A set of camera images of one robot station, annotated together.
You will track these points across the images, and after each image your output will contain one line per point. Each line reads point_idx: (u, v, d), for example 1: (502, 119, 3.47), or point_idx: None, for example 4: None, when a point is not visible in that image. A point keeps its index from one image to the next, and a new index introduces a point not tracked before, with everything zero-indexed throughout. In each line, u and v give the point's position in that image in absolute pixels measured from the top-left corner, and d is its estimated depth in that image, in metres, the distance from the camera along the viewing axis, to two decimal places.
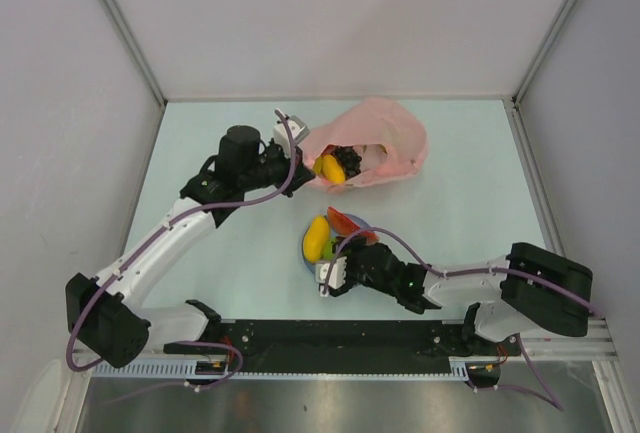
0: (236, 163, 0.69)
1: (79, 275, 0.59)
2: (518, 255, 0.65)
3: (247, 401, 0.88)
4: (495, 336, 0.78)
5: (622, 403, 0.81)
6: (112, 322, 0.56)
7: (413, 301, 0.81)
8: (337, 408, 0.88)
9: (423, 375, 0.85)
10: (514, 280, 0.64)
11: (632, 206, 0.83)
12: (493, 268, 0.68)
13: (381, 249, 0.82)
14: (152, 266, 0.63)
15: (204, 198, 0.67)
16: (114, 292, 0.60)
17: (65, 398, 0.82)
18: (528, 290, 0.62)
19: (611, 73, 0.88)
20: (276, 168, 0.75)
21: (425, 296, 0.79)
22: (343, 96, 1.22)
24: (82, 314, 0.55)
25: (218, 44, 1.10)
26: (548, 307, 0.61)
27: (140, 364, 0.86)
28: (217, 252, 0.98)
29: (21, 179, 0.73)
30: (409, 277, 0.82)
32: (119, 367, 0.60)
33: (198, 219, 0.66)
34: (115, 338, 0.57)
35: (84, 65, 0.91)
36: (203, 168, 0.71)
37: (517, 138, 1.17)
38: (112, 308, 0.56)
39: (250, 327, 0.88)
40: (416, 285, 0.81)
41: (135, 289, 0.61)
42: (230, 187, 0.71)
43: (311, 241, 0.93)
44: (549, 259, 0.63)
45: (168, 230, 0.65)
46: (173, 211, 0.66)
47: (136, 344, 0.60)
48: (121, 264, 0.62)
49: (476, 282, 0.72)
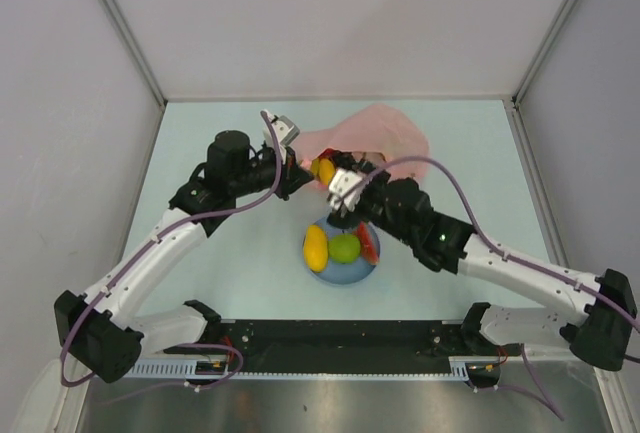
0: (225, 171, 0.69)
1: (68, 293, 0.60)
2: (615, 285, 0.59)
3: (248, 401, 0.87)
4: (500, 341, 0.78)
5: (622, 403, 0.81)
6: (100, 339, 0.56)
7: (433, 255, 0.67)
8: (337, 407, 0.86)
9: (422, 375, 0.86)
10: (599, 310, 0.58)
11: (631, 205, 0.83)
12: (581, 285, 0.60)
13: (417, 192, 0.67)
14: (141, 280, 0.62)
15: (193, 208, 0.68)
16: (103, 309, 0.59)
17: (65, 398, 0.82)
18: (611, 327, 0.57)
19: (611, 73, 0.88)
20: (267, 171, 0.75)
21: (462, 259, 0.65)
22: (343, 96, 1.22)
24: (71, 331, 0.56)
25: (218, 43, 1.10)
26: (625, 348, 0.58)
27: (143, 364, 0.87)
28: (217, 253, 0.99)
29: (21, 180, 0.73)
30: (443, 229, 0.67)
32: (111, 381, 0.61)
33: (187, 230, 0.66)
34: (105, 355, 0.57)
35: (84, 65, 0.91)
36: (193, 177, 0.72)
37: (517, 137, 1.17)
38: (101, 325, 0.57)
39: (250, 327, 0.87)
40: (450, 242, 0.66)
41: (124, 305, 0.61)
42: (221, 195, 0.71)
43: (312, 250, 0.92)
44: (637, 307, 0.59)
45: (157, 243, 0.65)
46: (161, 224, 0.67)
47: (129, 359, 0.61)
48: (109, 281, 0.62)
49: (551, 289, 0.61)
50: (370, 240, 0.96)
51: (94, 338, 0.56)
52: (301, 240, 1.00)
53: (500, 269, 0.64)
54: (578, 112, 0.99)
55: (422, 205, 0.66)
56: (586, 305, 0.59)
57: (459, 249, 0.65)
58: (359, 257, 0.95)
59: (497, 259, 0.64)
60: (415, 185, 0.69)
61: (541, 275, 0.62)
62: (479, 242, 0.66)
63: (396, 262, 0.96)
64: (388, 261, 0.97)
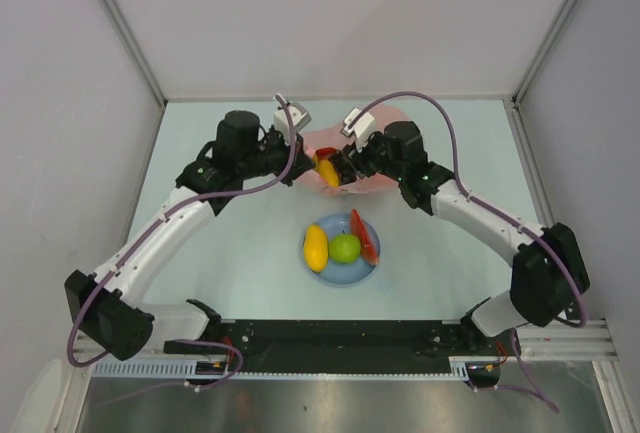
0: (234, 150, 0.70)
1: (77, 271, 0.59)
2: (554, 232, 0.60)
3: (248, 400, 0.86)
4: (490, 331, 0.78)
5: (622, 403, 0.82)
6: (113, 318, 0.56)
7: (413, 193, 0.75)
8: (336, 407, 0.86)
9: (422, 375, 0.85)
10: (532, 248, 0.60)
11: (629, 205, 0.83)
12: (522, 228, 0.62)
13: (414, 140, 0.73)
14: (149, 259, 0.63)
15: (200, 186, 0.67)
16: (113, 288, 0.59)
17: (65, 398, 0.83)
18: (539, 264, 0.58)
19: (610, 74, 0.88)
20: (275, 155, 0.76)
21: (433, 196, 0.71)
22: (344, 96, 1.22)
24: (82, 310, 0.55)
25: (218, 44, 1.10)
26: (553, 295, 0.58)
27: (139, 364, 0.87)
28: (218, 252, 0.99)
29: (21, 180, 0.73)
30: (427, 173, 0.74)
32: (123, 358, 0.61)
33: (194, 209, 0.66)
34: (117, 332, 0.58)
35: (84, 65, 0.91)
36: (200, 156, 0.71)
37: (516, 138, 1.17)
38: (112, 305, 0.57)
39: (250, 327, 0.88)
40: (432, 181, 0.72)
41: (133, 284, 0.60)
42: (228, 173, 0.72)
43: (312, 250, 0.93)
44: (575, 256, 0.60)
45: (164, 222, 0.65)
46: (169, 202, 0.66)
47: (140, 336, 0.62)
48: (118, 259, 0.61)
49: (497, 228, 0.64)
50: (370, 240, 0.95)
51: (106, 316, 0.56)
52: (301, 240, 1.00)
53: (460, 206, 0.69)
54: (576, 112, 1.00)
55: (408, 143, 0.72)
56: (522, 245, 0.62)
57: (434, 189, 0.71)
58: (359, 257, 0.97)
59: (461, 199, 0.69)
60: (417, 134, 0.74)
61: (492, 215, 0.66)
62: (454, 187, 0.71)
63: (396, 261, 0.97)
64: (388, 260, 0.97)
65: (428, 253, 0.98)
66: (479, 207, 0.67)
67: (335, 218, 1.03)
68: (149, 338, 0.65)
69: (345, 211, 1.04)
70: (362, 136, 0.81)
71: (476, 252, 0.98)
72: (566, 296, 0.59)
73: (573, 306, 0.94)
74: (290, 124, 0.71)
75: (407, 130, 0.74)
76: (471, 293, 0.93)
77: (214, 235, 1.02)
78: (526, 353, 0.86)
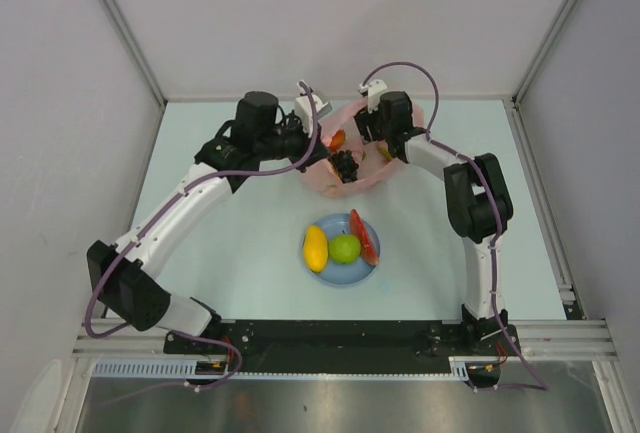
0: (252, 128, 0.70)
1: (99, 241, 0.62)
2: (484, 159, 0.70)
3: (248, 401, 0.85)
4: (476, 311, 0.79)
5: (622, 403, 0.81)
6: (133, 287, 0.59)
7: (394, 146, 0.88)
8: (337, 407, 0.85)
9: (424, 376, 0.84)
10: (460, 168, 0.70)
11: (628, 204, 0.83)
12: (459, 154, 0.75)
13: (402, 107, 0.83)
14: (168, 231, 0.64)
15: (220, 163, 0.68)
16: (134, 257, 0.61)
17: (65, 398, 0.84)
18: (462, 181, 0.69)
19: (610, 74, 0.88)
20: (292, 141, 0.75)
21: (405, 143, 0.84)
22: (344, 96, 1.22)
24: (104, 276, 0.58)
25: (218, 44, 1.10)
26: (473, 210, 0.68)
27: (139, 364, 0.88)
28: (217, 251, 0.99)
29: (21, 180, 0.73)
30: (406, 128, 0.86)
32: (139, 329, 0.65)
33: (213, 185, 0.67)
34: (138, 301, 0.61)
35: (83, 64, 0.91)
36: (219, 134, 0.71)
37: (516, 137, 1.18)
38: (133, 274, 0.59)
39: (250, 327, 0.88)
40: (408, 135, 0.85)
41: (153, 254, 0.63)
42: (246, 151, 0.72)
43: (311, 250, 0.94)
44: (498, 181, 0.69)
45: (183, 196, 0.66)
46: (188, 177, 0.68)
47: (158, 309, 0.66)
48: (139, 231, 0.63)
49: (440, 156, 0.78)
50: (370, 240, 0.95)
51: (127, 284, 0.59)
52: (301, 240, 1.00)
53: (422, 146, 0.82)
54: (576, 111, 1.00)
55: (393, 104, 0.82)
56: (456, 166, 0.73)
57: (408, 140, 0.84)
58: (359, 257, 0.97)
59: (423, 140, 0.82)
60: (405, 99, 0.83)
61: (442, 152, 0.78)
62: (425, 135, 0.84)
63: (396, 260, 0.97)
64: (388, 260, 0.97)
65: (417, 232, 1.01)
66: (435, 147, 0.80)
67: (335, 218, 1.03)
68: (165, 313, 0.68)
69: (345, 211, 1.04)
70: (373, 98, 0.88)
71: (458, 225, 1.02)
72: (488, 216, 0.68)
73: (573, 306, 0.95)
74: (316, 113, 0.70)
75: (395, 94, 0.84)
76: (454, 267, 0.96)
77: (214, 234, 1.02)
78: (526, 353, 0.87)
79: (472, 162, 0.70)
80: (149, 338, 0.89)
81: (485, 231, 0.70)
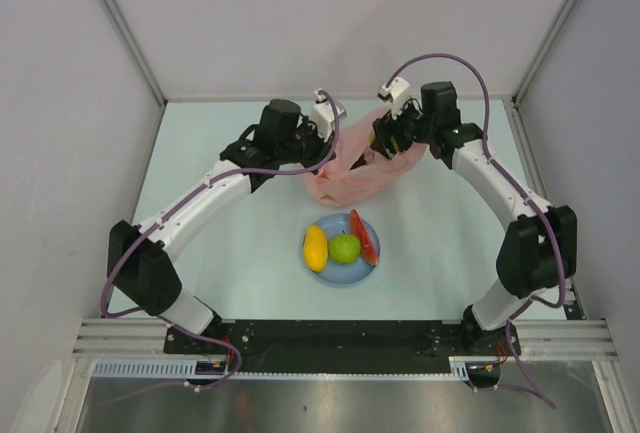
0: (275, 133, 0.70)
1: (122, 222, 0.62)
2: (559, 215, 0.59)
3: (248, 401, 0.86)
4: (486, 322, 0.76)
5: (622, 403, 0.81)
6: (152, 266, 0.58)
7: (439, 144, 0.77)
8: (337, 407, 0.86)
9: (424, 375, 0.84)
10: (531, 223, 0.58)
11: (629, 205, 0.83)
12: (528, 200, 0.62)
13: (450, 104, 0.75)
14: (191, 218, 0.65)
15: (243, 162, 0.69)
16: (156, 238, 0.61)
17: (65, 398, 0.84)
18: (531, 239, 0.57)
19: (611, 73, 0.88)
20: (310, 144, 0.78)
21: (456, 149, 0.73)
22: (344, 95, 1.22)
24: (124, 255, 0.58)
25: (217, 44, 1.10)
26: (534, 271, 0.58)
27: (139, 364, 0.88)
28: (218, 252, 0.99)
29: (21, 180, 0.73)
30: (453, 125, 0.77)
32: (152, 314, 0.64)
33: (236, 180, 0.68)
34: (153, 281, 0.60)
35: (84, 65, 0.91)
36: (243, 136, 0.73)
37: (516, 137, 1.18)
38: (153, 253, 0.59)
39: (250, 327, 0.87)
40: (461, 137, 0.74)
41: (175, 238, 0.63)
42: (268, 154, 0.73)
43: (311, 250, 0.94)
44: (570, 242, 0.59)
45: (208, 188, 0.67)
46: (213, 171, 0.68)
47: (169, 296, 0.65)
48: (163, 215, 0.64)
49: (503, 194, 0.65)
50: (370, 240, 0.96)
51: (146, 264, 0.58)
52: (301, 240, 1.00)
53: (478, 167, 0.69)
54: (576, 111, 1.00)
55: (440, 95, 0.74)
56: (521, 214, 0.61)
57: (459, 146, 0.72)
58: (359, 257, 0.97)
59: (482, 159, 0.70)
60: (452, 92, 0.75)
61: (506, 183, 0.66)
62: (479, 147, 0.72)
63: (396, 261, 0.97)
64: (388, 260, 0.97)
65: (415, 238, 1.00)
66: (496, 170, 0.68)
67: (335, 217, 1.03)
68: (176, 300, 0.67)
69: (345, 211, 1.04)
70: (397, 100, 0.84)
71: (459, 228, 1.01)
72: (548, 277, 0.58)
73: (573, 306, 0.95)
74: (338, 121, 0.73)
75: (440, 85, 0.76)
76: (455, 266, 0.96)
77: (215, 234, 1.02)
78: (526, 353, 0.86)
79: (543, 215, 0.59)
80: (148, 338, 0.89)
81: (541, 289, 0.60)
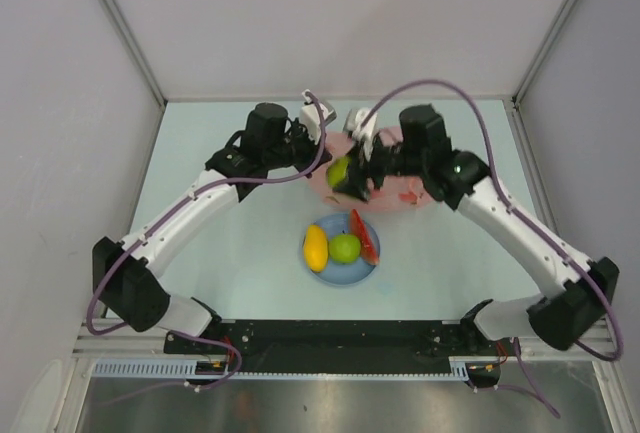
0: (261, 139, 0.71)
1: (106, 239, 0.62)
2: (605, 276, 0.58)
3: (248, 401, 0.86)
4: (492, 333, 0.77)
5: (622, 403, 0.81)
6: (136, 285, 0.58)
7: (440, 185, 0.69)
8: (337, 407, 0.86)
9: (424, 375, 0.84)
10: (583, 295, 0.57)
11: (630, 205, 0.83)
12: (568, 260, 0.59)
13: (440, 135, 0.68)
14: (175, 232, 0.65)
15: (228, 171, 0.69)
16: (139, 255, 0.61)
17: (65, 398, 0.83)
18: (584, 314, 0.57)
19: (611, 73, 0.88)
20: (300, 147, 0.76)
21: (466, 194, 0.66)
22: (343, 96, 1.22)
24: (107, 275, 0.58)
25: (218, 44, 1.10)
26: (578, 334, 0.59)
27: (139, 364, 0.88)
28: (218, 252, 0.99)
29: (22, 180, 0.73)
30: (452, 161, 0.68)
32: (141, 330, 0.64)
33: (222, 191, 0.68)
34: (139, 299, 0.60)
35: (84, 65, 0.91)
36: (228, 143, 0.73)
37: (517, 137, 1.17)
38: (137, 271, 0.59)
39: (250, 327, 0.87)
40: (464, 177, 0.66)
41: (159, 254, 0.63)
42: (255, 162, 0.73)
43: (311, 250, 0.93)
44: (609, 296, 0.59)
45: (192, 200, 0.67)
46: (198, 182, 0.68)
47: (158, 310, 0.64)
48: (146, 230, 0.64)
49: (539, 255, 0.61)
50: (370, 240, 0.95)
51: (130, 283, 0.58)
52: (302, 240, 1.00)
53: (493, 212, 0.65)
54: (577, 111, 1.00)
55: (428, 128, 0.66)
56: (567, 280, 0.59)
57: (470, 191, 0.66)
58: (359, 257, 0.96)
59: (500, 208, 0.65)
60: (440, 123, 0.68)
61: (534, 235, 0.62)
62: (490, 187, 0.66)
63: (397, 261, 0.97)
64: (388, 260, 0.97)
65: (425, 240, 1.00)
66: (522, 222, 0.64)
67: (336, 217, 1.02)
68: (165, 314, 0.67)
69: (346, 211, 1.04)
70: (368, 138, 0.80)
71: (460, 230, 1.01)
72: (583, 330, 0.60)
73: None
74: (322, 122, 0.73)
75: (423, 113, 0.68)
76: (455, 267, 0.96)
77: (215, 234, 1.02)
78: (526, 353, 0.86)
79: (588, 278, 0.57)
80: (149, 338, 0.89)
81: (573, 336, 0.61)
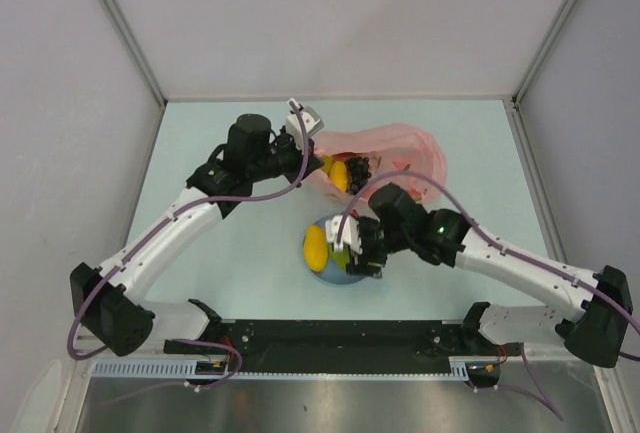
0: (244, 153, 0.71)
1: (83, 265, 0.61)
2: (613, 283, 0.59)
3: (248, 401, 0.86)
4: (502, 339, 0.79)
5: (621, 403, 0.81)
6: (114, 313, 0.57)
7: (432, 251, 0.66)
8: (337, 407, 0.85)
9: (423, 376, 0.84)
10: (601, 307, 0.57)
11: (630, 205, 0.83)
12: (577, 281, 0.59)
13: (410, 204, 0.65)
14: (154, 257, 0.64)
15: (211, 188, 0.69)
16: (117, 282, 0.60)
17: (65, 398, 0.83)
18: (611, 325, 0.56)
19: (611, 73, 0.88)
20: (285, 158, 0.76)
21: (460, 252, 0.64)
22: (342, 96, 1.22)
24: (85, 303, 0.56)
25: (218, 44, 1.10)
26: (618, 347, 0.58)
27: (140, 364, 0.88)
28: (217, 253, 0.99)
29: (22, 180, 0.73)
30: (433, 226, 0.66)
32: (125, 354, 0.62)
33: (202, 210, 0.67)
34: (118, 328, 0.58)
35: (84, 65, 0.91)
36: (211, 159, 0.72)
37: (517, 138, 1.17)
38: (115, 299, 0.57)
39: (250, 327, 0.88)
40: (449, 236, 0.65)
41: (138, 280, 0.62)
42: (238, 176, 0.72)
43: (311, 250, 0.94)
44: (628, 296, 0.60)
45: (172, 220, 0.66)
46: (178, 202, 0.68)
47: (140, 334, 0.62)
48: (124, 255, 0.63)
49: (548, 284, 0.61)
50: None
51: (108, 311, 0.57)
52: (301, 240, 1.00)
53: (491, 261, 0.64)
54: (577, 112, 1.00)
55: (396, 204, 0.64)
56: (584, 301, 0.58)
57: (462, 248, 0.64)
58: None
59: (495, 253, 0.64)
60: (403, 192, 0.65)
61: (534, 268, 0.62)
62: (477, 236, 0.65)
63: (397, 262, 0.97)
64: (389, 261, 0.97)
65: None
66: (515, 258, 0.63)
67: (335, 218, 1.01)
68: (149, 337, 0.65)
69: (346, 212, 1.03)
70: (351, 234, 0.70)
71: None
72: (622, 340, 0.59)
73: None
74: (305, 133, 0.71)
75: (386, 191, 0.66)
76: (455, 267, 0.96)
77: (214, 235, 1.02)
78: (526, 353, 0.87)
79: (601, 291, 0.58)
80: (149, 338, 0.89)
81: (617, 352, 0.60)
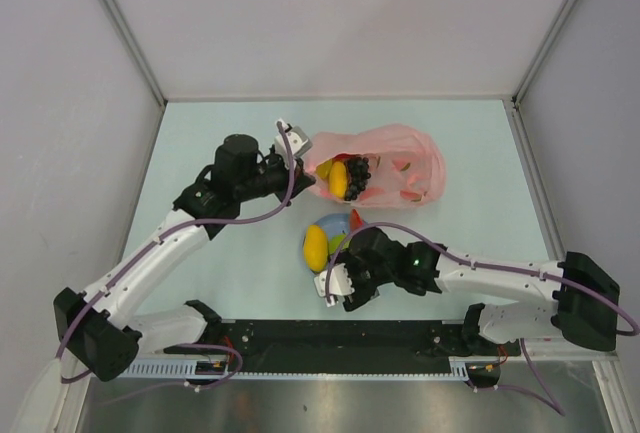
0: (230, 174, 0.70)
1: (68, 289, 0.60)
2: (576, 266, 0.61)
3: (248, 401, 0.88)
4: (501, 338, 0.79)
5: (622, 403, 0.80)
6: (96, 339, 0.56)
7: (414, 283, 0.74)
8: (337, 407, 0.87)
9: (423, 376, 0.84)
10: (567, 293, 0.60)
11: (631, 205, 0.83)
12: (545, 275, 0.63)
13: (387, 243, 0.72)
14: (139, 282, 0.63)
15: (197, 211, 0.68)
16: (101, 308, 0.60)
17: (64, 399, 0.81)
18: (581, 306, 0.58)
19: (612, 73, 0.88)
20: (274, 177, 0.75)
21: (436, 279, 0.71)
22: (341, 96, 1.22)
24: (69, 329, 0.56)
25: (218, 44, 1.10)
26: (605, 326, 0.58)
27: (139, 364, 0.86)
28: (217, 254, 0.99)
29: (22, 180, 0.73)
30: (411, 258, 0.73)
32: (111, 377, 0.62)
33: (189, 233, 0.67)
34: (102, 353, 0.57)
35: (84, 65, 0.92)
36: (199, 178, 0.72)
37: (517, 137, 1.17)
38: (98, 326, 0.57)
39: (250, 327, 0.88)
40: (425, 267, 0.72)
41: (122, 305, 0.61)
42: (226, 198, 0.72)
43: (310, 249, 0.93)
44: (599, 274, 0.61)
45: (158, 244, 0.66)
46: (165, 224, 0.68)
47: (125, 358, 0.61)
48: (109, 280, 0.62)
49: (518, 285, 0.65)
50: None
51: (89, 337, 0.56)
52: (301, 240, 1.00)
53: (470, 281, 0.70)
54: (577, 112, 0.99)
55: (374, 246, 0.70)
56: (554, 292, 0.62)
57: (437, 274, 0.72)
58: None
59: (466, 270, 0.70)
60: (379, 232, 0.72)
61: (507, 274, 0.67)
62: (449, 259, 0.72)
63: None
64: None
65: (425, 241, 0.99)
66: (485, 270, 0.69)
67: (335, 219, 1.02)
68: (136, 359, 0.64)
69: (345, 212, 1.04)
70: (342, 284, 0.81)
71: (459, 229, 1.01)
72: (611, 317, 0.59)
73: None
74: (291, 157, 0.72)
75: (363, 234, 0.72)
76: None
77: None
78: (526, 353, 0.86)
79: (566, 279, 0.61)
80: None
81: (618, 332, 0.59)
